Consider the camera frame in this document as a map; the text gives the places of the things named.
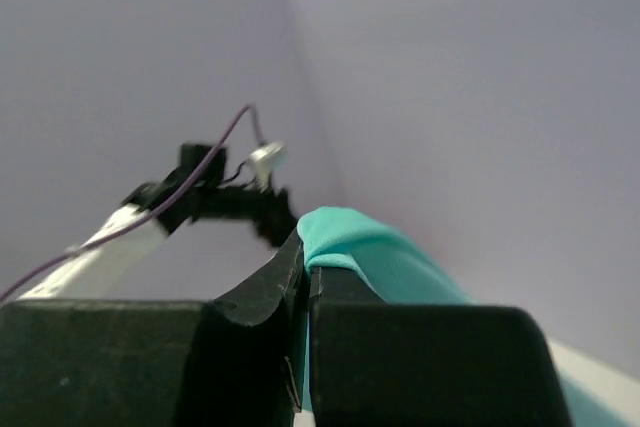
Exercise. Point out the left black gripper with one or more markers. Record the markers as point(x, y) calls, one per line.
point(269, 210)

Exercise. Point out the teal t shirt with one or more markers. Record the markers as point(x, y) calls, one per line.
point(382, 256)

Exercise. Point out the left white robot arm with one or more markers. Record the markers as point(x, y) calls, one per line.
point(152, 213)

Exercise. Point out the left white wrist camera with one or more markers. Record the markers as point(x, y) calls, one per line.
point(263, 161)

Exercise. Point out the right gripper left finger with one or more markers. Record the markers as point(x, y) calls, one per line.
point(237, 360)

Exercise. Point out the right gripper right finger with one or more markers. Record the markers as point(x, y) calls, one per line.
point(374, 363)

